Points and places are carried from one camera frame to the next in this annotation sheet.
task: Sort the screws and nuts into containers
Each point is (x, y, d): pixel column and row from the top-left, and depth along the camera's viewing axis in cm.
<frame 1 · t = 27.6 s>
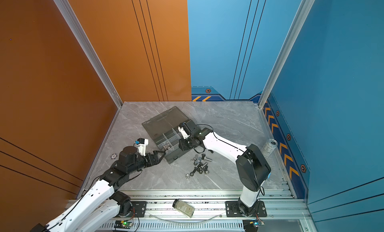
left hand: (161, 153, 79), fingers open
right hand: (179, 146, 85), fingers open
grey plastic organizer box: (164, 128, 111), on the table
silver drink can: (271, 144, 83), point 15 cm above the table
silver hex nut: (187, 175, 85), on the table
pile of screws and nuts: (201, 167, 87), point 2 cm above the table

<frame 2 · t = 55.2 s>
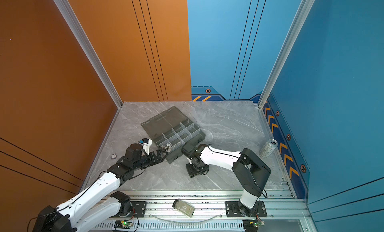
left hand: (163, 154, 82), fingers open
right hand: (191, 175, 83), fingers open
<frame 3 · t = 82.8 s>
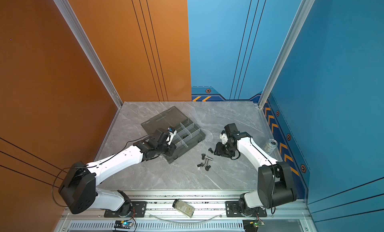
left hand: (175, 145, 86), fingers closed
right hand: (216, 153, 86), fingers open
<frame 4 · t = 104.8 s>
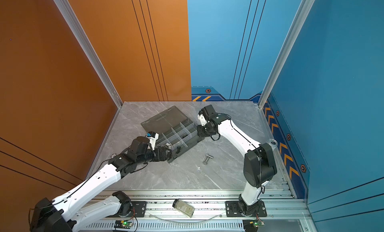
left hand: (165, 150, 80), fingers open
right hand: (198, 133, 87), fingers closed
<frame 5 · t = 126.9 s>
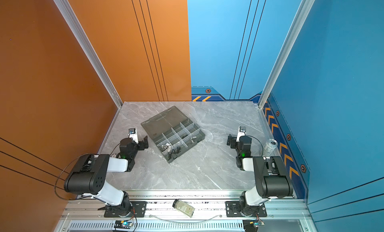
left hand: (139, 135, 95), fingers open
right hand: (236, 135, 94), fingers open
